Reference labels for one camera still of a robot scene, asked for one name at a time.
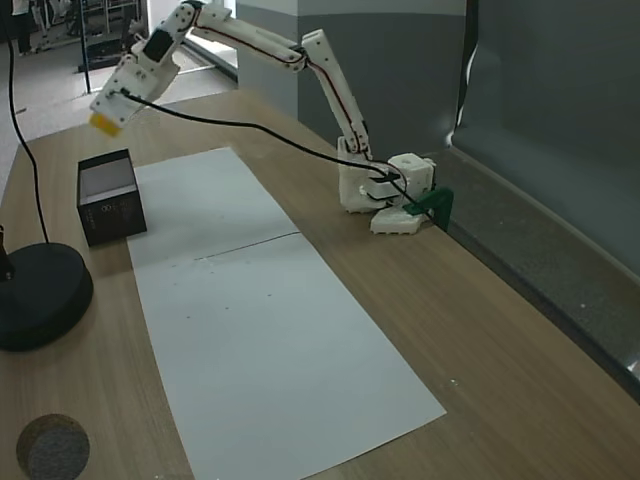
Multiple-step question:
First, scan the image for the yellow cube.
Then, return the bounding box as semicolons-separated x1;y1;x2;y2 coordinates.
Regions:
88;112;125;138

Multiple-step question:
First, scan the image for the black open box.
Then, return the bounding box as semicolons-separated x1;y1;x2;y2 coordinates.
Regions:
76;148;148;247

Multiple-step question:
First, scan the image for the black metal rack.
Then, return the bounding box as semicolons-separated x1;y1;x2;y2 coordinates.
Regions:
74;0;135;95

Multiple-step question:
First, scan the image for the person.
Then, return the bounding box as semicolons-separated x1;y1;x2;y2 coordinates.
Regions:
10;0;34;56

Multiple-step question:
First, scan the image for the white paper sheet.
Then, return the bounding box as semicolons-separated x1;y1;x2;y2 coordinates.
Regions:
128;232;448;480
133;146;301;265

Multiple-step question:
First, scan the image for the black stand with round base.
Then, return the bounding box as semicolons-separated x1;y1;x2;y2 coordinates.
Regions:
0;0;96;353

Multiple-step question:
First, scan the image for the green table clamp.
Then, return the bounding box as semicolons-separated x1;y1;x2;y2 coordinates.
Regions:
403;186;456;233

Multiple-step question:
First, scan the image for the black cable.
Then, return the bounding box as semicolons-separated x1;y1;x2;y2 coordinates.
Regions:
119;88;450;232

